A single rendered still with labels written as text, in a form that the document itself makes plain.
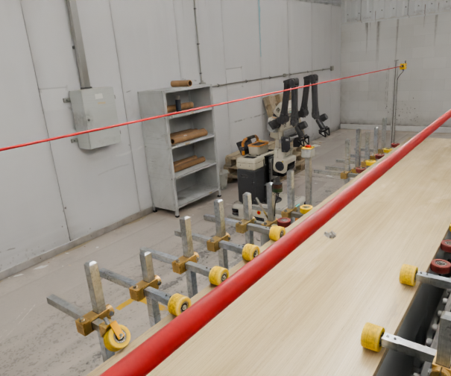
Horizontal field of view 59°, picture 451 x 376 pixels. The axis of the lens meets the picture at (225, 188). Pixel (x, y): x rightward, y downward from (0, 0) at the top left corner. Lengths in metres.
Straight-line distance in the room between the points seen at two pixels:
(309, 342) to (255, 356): 0.20
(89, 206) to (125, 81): 1.50
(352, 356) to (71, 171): 3.68
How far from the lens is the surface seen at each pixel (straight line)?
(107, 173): 4.82
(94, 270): 1.54
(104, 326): 1.53
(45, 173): 4.41
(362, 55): 10.19
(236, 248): 1.96
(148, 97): 4.90
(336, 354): 1.44
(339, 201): 0.22
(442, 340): 1.32
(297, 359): 1.41
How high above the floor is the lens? 1.83
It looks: 18 degrees down
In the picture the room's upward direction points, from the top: 4 degrees counter-clockwise
